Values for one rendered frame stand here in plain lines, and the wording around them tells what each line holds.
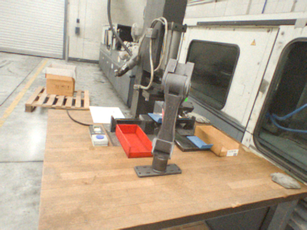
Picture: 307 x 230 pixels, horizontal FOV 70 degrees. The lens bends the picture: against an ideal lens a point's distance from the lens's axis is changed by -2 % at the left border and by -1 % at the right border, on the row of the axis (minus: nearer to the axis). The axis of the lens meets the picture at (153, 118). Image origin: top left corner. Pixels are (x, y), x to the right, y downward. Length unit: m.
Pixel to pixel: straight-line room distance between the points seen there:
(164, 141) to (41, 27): 9.67
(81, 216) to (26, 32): 9.89
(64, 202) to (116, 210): 0.16
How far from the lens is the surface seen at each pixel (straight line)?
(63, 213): 0.74
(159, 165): 0.90
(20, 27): 10.44
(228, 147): 1.32
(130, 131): 1.22
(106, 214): 0.73
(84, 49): 10.36
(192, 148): 1.17
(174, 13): 1.28
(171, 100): 0.79
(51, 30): 10.29
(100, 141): 1.06
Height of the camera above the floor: 1.41
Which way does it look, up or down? 19 degrees down
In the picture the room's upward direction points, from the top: 10 degrees clockwise
